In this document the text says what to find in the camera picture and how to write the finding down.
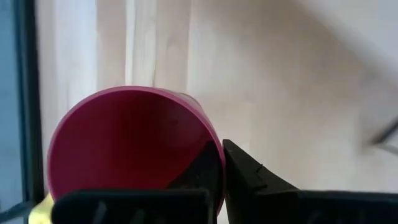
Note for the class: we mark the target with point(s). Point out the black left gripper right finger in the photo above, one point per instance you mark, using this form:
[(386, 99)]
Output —
[(264, 199)]

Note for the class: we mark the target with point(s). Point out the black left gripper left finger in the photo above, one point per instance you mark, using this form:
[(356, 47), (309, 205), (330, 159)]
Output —
[(192, 193)]

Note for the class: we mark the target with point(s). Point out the red plastic cup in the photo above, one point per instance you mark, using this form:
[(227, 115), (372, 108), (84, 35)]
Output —
[(124, 146)]

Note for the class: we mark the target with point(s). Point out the yellow cloth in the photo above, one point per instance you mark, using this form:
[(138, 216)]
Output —
[(42, 211)]

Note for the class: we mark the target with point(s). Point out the black aluminium table frame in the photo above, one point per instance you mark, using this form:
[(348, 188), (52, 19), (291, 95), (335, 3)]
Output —
[(29, 109)]

